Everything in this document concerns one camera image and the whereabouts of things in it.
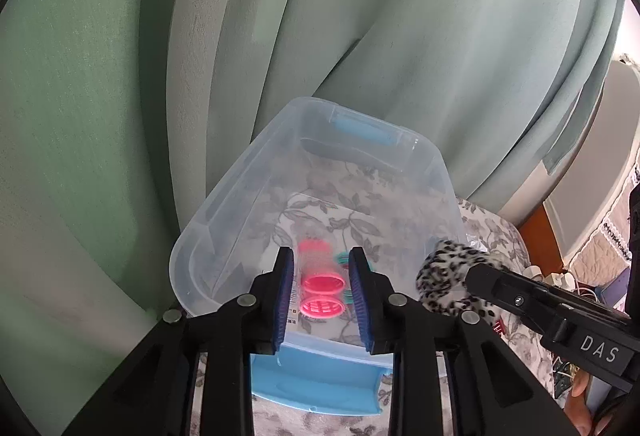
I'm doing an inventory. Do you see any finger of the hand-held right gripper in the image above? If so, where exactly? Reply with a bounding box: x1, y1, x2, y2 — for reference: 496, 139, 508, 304
465, 263, 564, 343

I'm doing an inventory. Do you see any floral fleece blanket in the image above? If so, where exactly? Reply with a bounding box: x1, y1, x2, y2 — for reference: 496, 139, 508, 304
192, 199, 568, 436

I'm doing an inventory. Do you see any pink hair roller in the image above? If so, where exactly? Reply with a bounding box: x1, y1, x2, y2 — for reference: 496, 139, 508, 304
299, 240, 348, 298
299, 293, 347, 320

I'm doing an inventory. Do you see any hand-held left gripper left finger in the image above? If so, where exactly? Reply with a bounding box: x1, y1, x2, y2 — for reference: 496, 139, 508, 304
65, 246, 296, 436

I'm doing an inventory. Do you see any clear plastic storage container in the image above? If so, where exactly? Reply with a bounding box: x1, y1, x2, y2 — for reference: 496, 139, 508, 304
169, 97, 468, 417

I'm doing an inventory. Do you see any person's right hand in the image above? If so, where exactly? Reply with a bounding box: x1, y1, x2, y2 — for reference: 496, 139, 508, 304
564, 370, 617, 436

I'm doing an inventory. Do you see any beige quilted lace cover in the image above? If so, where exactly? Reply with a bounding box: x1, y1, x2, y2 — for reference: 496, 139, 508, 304
570, 161, 640, 289

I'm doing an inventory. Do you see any leopard print scrunchie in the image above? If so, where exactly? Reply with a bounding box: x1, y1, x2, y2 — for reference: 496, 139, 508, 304
414, 239, 501, 323

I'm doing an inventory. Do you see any pale green curtain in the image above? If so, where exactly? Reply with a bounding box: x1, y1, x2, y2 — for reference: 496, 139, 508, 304
0, 0, 628, 317

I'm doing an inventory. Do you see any white power strip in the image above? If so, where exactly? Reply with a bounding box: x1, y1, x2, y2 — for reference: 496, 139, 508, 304
525, 265, 576, 288

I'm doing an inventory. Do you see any brown wooden board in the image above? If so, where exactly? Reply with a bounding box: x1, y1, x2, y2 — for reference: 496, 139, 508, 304
517, 206, 567, 273

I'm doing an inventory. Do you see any cream padded panel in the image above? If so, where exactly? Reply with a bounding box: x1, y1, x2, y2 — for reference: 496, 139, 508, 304
542, 66, 608, 237

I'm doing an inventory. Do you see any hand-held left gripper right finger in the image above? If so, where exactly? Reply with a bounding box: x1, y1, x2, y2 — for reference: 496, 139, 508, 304
348, 246, 586, 436

